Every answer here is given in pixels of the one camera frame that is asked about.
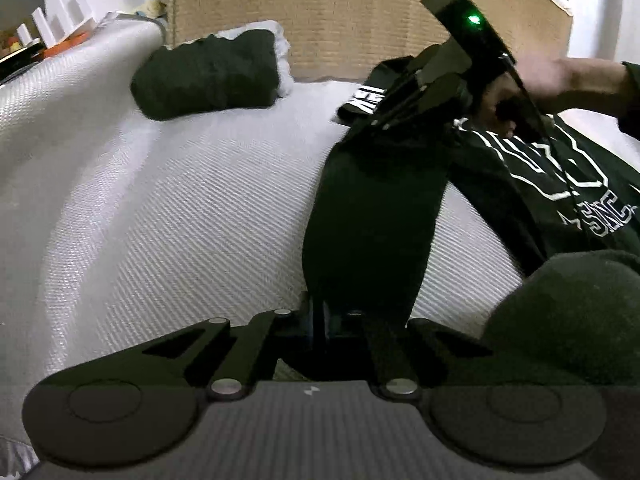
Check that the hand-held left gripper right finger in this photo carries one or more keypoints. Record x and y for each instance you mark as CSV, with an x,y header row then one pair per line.
x,y
331,327

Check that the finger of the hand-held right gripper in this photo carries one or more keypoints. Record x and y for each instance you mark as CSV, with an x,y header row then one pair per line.
x,y
430,102
425,72

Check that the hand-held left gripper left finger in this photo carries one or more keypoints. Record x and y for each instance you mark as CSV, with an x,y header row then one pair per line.
x,y
309,325

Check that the black printed t-shirt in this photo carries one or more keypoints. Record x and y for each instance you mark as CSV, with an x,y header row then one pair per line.
x,y
370,210

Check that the person's right forearm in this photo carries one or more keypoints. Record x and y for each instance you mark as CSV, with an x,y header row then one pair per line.
x,y
610,85

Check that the person's right hand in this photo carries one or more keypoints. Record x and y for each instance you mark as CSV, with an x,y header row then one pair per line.
x,y
545,77

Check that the folded black grey garment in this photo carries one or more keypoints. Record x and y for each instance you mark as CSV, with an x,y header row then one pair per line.
x,y
200,75

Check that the dark green cloth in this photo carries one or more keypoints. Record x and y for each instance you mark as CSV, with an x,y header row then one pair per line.
x,y
575,320

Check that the small orange item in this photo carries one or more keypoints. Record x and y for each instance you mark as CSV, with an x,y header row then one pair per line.
x,y
65,46

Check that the white desk rack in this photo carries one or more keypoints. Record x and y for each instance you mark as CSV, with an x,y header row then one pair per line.
x,y
45,25

